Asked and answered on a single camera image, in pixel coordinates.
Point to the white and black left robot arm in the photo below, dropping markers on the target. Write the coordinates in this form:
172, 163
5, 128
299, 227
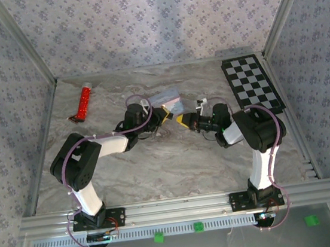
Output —
110, 145

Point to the small circuit board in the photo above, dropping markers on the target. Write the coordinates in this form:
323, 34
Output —
265, 216
102, 237

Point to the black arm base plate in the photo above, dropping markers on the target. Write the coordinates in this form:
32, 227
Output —
239, 201
117, 216

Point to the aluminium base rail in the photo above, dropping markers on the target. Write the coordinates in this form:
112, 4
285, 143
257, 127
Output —
175, 208

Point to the red glitter tube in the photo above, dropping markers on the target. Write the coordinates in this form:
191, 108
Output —
84, 101

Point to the green plastic block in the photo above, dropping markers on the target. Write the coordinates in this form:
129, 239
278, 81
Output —
159, 238
312, 220
199, 227

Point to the black and grey checkerboard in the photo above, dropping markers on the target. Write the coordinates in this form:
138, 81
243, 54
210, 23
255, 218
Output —
252, 85

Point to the aluminium side rail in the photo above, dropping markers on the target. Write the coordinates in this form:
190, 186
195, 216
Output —
46, 135
290, 114

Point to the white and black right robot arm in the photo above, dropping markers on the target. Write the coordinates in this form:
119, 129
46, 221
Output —
262, 171

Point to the cartoon dog tin box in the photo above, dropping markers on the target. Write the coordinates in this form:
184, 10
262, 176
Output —
169, 100

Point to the aluminium frame post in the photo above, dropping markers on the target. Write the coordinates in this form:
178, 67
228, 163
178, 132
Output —
286, 9
22, 41

